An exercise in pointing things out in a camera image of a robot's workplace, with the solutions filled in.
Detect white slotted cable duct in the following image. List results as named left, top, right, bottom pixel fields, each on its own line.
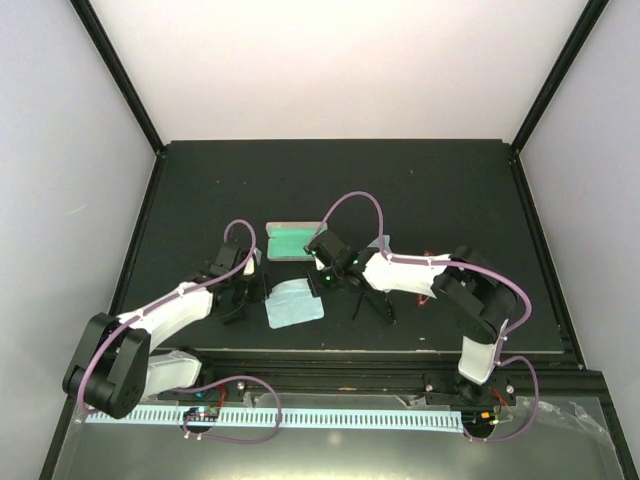
left=86, top=405, right=464, bottom=434

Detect black sunglasses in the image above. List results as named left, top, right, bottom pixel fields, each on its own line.
left=352, top=289, right=397, bottom=325

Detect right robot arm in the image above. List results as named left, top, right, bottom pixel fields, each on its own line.
left=304, top=230, right=516, bottom=405

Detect purple cable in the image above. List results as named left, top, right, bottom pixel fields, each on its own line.
left=312, top=190, right=534, bottom=366
left=74, top=219, right=259, bottom=414

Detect red thin-frame glasses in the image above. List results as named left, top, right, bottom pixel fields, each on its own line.
left=417, top=250, right=432, bottom=306

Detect light blue cleaning cloth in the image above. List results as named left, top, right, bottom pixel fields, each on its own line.
left=264, top=278, right=324, bottom=330

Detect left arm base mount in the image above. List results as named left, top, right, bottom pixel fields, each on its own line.
left=157, top=380, right=247, bottom=440

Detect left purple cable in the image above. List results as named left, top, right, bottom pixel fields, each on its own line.
left=74, top=219, right=259, bottom=414

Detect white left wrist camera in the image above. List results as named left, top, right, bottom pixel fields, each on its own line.
left=243, top=248, right=262, bottom=276

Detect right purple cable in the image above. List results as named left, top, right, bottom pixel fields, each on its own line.
left=312, top=190, right=534, bottom=366

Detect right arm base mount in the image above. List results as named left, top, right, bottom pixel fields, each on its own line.
left=423, top=371, right=516, bottom=440

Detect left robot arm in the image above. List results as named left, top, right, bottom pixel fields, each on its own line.
left=62, top=242, right=265, bottom=419

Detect grey glasses case green lining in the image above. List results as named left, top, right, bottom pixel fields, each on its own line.
left=265, top=221, right=326, bottom=262

